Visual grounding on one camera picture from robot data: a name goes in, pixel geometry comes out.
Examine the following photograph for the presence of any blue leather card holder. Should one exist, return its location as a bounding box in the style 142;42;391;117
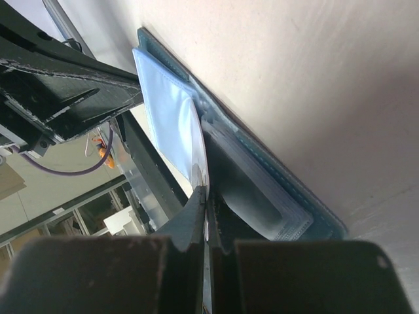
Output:
132;27;348;241

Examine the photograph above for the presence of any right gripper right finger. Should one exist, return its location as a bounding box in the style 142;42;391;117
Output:
208;194;413;313

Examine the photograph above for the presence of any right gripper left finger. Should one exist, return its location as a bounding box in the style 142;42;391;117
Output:
1;186;206;313

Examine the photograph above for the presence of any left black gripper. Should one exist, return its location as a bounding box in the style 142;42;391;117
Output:
1;1;142;155

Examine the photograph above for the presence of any white light credit card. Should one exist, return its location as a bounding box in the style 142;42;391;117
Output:
175;96;210;243

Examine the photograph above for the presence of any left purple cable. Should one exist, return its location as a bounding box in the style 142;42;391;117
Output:
19;127;115;177

